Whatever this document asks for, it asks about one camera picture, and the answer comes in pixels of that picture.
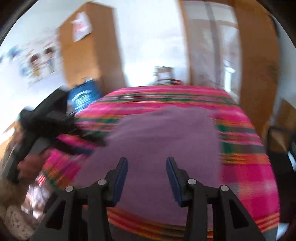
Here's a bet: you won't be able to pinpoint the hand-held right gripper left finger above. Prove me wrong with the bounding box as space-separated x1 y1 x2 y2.
30 157 128 241

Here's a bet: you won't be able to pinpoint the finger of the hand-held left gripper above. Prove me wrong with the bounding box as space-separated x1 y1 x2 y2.
67 125 109 148

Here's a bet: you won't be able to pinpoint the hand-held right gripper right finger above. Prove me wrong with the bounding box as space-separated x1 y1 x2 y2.
166 157 266 241

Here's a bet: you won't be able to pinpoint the purple fleece pants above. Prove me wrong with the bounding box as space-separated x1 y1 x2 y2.
72 107 222 232

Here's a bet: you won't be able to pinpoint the person's left hand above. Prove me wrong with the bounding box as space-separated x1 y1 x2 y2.
18 150 53 179

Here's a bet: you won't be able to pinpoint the blue printed tote bag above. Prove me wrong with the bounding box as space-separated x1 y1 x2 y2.
67 79 103 112

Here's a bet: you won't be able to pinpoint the pink plaid blanket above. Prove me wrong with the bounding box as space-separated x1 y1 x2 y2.
40 85 281 239

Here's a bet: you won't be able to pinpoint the wooden wardrobe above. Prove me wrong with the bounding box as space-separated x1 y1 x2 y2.
58 1 127 93

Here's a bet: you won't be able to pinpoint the white plastic bag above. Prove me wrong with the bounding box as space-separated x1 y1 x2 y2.
72 11 93 42

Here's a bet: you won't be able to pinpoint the cardboard box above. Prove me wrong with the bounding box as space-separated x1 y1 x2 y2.
154 66 175 85

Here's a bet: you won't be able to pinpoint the person's floral clothing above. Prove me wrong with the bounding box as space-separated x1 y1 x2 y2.
0 137 53 241

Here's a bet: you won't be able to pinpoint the black office chair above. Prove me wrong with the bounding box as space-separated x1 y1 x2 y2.
266 126 296 172

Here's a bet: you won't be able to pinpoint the brown wooden panel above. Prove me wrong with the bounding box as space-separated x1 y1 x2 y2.
275 97 296 151

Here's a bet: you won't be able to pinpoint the wooden door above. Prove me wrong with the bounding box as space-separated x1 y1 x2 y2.
235 0 281 139

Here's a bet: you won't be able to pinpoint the translucent printed door curtain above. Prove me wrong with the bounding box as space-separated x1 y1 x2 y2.
185 0 241 98

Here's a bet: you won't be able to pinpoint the cartoon wall sticker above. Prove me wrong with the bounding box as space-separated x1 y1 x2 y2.
0 40 60 90

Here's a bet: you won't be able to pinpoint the wooden door frame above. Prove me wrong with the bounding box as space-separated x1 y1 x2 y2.
178 0 193 85

